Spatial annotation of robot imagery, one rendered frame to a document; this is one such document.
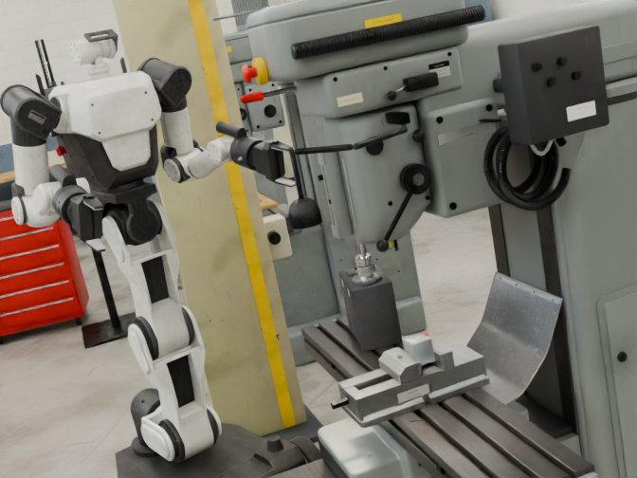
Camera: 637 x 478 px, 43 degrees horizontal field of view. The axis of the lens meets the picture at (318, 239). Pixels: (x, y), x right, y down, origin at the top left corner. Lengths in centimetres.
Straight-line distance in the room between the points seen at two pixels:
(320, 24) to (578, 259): 84
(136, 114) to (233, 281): 152
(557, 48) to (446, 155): 36
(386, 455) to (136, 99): 118
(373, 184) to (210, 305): 197
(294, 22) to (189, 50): 185
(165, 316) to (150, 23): 149
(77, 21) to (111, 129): 854
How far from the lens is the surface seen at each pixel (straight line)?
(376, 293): 233
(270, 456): 259
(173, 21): 359
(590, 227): 208
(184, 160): 258
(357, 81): 183
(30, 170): 238
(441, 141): 191
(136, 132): 238
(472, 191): 197
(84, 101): 232
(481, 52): 197
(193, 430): 264
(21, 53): 1083
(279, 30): 178
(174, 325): 251
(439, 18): 186
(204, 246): 367
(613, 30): 217
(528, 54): 172
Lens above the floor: 183
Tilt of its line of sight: 14 degrees down
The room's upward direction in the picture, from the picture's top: 11 degrees counter-clockwise
